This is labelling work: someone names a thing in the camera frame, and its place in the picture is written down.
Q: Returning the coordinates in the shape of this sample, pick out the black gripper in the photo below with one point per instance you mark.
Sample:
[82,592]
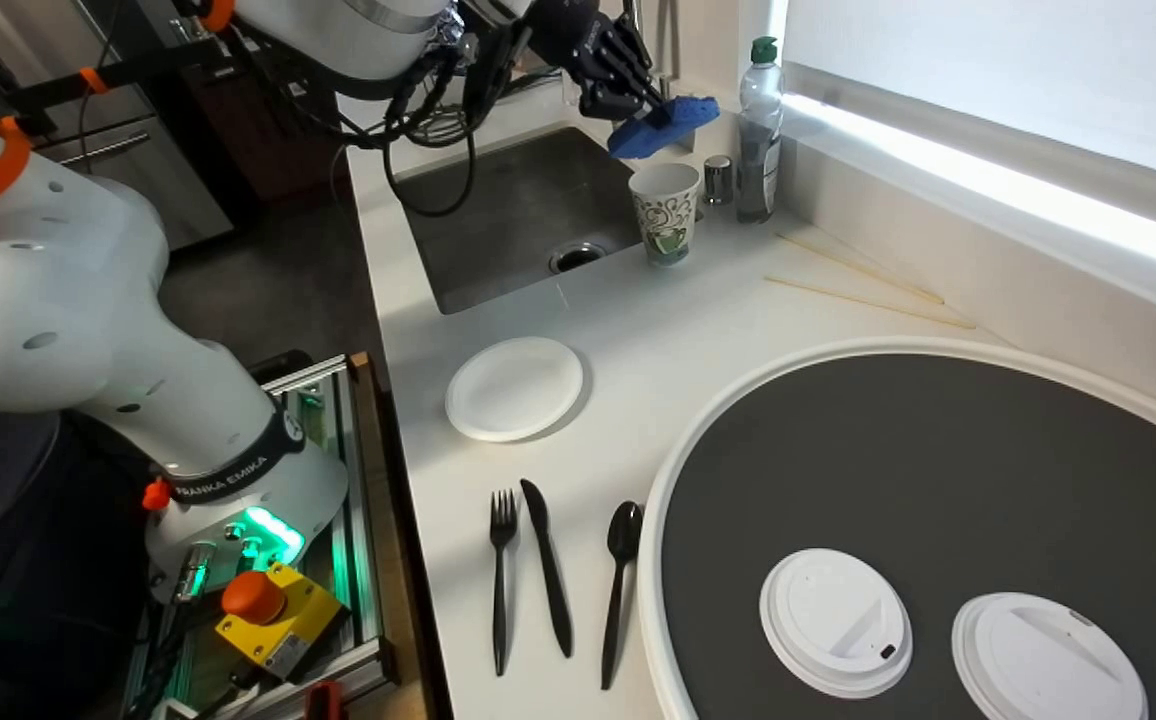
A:
[579,43]

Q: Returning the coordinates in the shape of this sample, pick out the blue sponge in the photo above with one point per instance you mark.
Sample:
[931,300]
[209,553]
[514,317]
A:
[662,127]

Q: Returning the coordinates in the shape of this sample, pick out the patterned paper cup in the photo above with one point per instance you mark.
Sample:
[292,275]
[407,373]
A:
[665,212]

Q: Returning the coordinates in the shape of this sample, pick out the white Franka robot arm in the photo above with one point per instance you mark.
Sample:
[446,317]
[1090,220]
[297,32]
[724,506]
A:
[69,305]

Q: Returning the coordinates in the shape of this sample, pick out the white plastic cup lid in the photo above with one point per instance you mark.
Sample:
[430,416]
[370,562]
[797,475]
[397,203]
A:
[1041,664]
[833,624]

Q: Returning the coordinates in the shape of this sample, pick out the chrome gooseneck faucet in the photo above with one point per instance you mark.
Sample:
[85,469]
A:
[669,43]

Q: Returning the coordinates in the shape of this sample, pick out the small chrome shaker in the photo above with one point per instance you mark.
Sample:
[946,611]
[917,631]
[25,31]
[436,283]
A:
[719,186]

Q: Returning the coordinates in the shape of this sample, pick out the green-capped plastic water bottle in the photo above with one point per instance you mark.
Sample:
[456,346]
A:
[762,134]

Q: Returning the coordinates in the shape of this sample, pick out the stainless steel sink basin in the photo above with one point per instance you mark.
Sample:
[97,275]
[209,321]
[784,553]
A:
[509,220]

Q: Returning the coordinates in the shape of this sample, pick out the round sink drain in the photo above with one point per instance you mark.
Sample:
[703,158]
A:
[572,259]

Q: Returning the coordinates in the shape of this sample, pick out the small white plate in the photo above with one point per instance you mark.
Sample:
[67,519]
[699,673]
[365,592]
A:
[514,389]

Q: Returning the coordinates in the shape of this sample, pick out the dark wooden cabinet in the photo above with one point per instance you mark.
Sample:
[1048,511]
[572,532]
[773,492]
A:
[270,134]

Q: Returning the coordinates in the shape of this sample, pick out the black plastic spoon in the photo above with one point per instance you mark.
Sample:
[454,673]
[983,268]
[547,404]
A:
[627,524]

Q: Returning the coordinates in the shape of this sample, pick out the stainless steel appliance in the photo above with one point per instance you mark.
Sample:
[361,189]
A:
[157,174]

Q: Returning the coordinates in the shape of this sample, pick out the black plastic knife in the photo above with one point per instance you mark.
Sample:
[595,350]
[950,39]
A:
[547,564]

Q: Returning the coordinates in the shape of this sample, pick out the round black white-rimmed tray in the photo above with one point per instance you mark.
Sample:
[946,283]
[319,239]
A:
[950,483]

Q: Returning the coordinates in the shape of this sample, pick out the yellow emergency stop box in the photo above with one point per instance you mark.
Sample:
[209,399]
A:
[276,620]

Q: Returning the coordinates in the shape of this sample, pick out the metal robot cart frame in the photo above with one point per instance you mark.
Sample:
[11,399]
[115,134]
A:
[365,532]

